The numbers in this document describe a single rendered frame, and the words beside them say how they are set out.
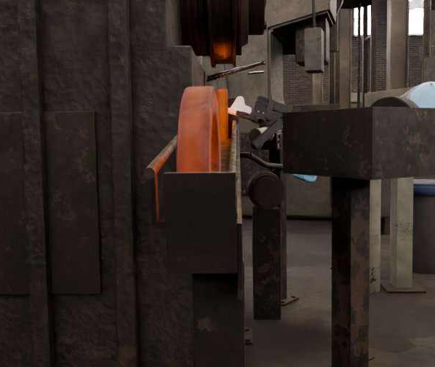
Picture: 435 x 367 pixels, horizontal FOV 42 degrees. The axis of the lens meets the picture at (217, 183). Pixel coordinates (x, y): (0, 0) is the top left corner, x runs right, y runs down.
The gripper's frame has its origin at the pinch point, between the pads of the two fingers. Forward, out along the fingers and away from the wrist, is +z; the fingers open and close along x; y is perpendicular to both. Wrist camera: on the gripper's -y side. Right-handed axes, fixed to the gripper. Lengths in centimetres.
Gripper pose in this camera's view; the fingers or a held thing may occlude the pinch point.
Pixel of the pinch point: (225, 110)
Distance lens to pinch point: 175.8
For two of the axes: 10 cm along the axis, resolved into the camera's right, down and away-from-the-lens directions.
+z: -9.5, -3.0, 0.1
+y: 2.9, -9.5, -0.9
